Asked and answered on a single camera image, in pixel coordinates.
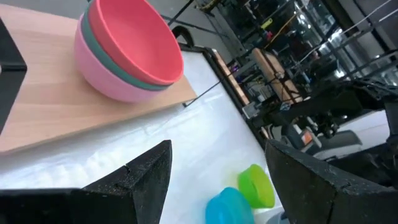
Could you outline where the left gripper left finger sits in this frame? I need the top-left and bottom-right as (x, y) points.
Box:
(0, 139), (173, 224)

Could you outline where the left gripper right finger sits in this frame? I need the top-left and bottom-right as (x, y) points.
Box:
(265, 139), (398, 224)

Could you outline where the large light pink bowl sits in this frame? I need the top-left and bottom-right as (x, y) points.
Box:
(73, 14), (164, 103)

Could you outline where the large dark green bowl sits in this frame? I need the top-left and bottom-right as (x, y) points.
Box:
(80, 9), (174, 92)

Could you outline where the large red bowl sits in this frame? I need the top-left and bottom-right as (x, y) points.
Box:
(88, 0), (185, 86)

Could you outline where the small lime green bowl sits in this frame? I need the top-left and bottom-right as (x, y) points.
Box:
(238, 164), (276, 209)

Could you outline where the small teal bowl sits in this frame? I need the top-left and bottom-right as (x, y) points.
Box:
(205, 186), (256, 224)

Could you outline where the white glossy work sheet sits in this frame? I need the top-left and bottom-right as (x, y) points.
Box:
(0, 51), (391, 224)

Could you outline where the wooden board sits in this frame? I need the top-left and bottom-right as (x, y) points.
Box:
(0, 3), (231, 153)

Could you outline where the wooden background table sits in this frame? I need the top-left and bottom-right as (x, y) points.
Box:
(251, 47), (304, 104)

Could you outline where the metal background rack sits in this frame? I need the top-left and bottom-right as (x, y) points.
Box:
(195, 0), (398, 94)

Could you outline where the black metal loop bracket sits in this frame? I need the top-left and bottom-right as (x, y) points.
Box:
(172, 25), (195, 47)

